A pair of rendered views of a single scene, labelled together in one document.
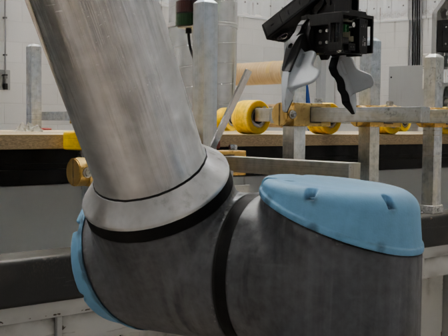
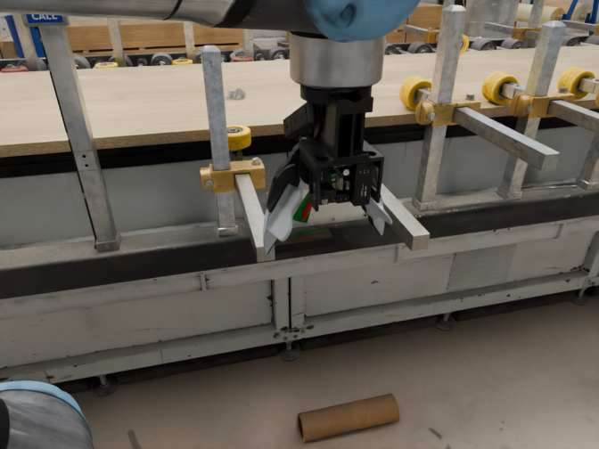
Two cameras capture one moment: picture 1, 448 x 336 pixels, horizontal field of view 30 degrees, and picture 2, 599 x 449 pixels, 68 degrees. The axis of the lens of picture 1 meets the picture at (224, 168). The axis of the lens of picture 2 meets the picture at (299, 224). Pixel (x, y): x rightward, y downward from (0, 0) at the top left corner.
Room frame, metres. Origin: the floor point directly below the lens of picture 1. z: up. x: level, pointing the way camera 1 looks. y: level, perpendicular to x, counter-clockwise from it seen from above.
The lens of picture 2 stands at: (0.77, -0.32, 1.24)
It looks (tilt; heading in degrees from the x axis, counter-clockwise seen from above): 31 degrees down; 27
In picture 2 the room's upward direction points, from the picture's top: straight up
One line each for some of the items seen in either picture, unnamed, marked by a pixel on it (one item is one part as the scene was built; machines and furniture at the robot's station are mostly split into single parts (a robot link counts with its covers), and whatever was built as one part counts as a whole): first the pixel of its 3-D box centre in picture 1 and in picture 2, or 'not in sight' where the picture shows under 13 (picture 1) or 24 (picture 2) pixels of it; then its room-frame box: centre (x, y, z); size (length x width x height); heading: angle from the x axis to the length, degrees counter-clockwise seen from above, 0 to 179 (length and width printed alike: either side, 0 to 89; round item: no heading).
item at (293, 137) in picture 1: (294, 124); (437, 120); (1.81, -0.15, 0.93); 0.04 x 0.04 x 0.48; 40
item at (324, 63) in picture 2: not in sight; (339, 59); (1.19, -0.15, 1.16); 0.10 x 0.09 x 0.05; 133
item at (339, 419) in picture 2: not in sight; (348, 417); (1.62, -0.06, 0.04); 0.30 x 0.08 x 0.08; 130
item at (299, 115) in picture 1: (301, 115); (447, 111); (1.83, -0.17, 0.95); 0.14 x 0.06 x 0.05; 130
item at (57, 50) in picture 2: not in sight; (83, 149); (1.32, 0.43, 0.93); 0.05 x 0.05 x 0.45; 40
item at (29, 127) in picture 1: (28, 126); (236, 92); (1.87, 0.44, 0.91); 0.09 x 0.07 x 0.02; 7
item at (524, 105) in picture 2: (375, 116); (540, 104); (1.99, -0.36, 0.95); 0.14 x 0.06 x 0.05; 130
